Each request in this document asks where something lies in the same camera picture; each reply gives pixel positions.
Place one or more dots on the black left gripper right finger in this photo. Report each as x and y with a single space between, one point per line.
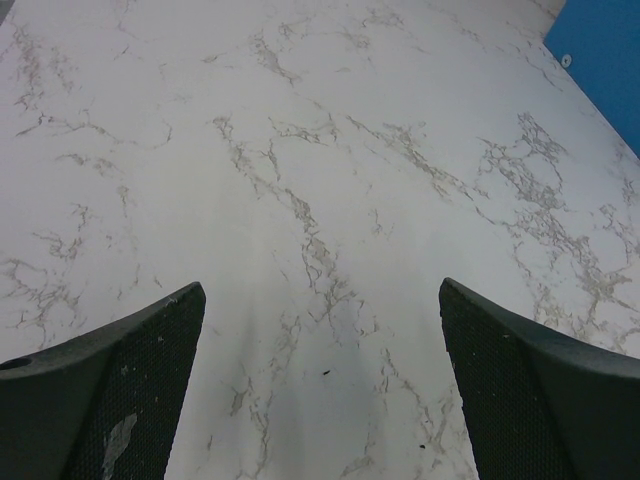
537 403

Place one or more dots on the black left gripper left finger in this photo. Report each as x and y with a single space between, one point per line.
105 404

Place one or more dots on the blue pink yellow bookshelf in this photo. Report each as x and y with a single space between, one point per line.
597 43

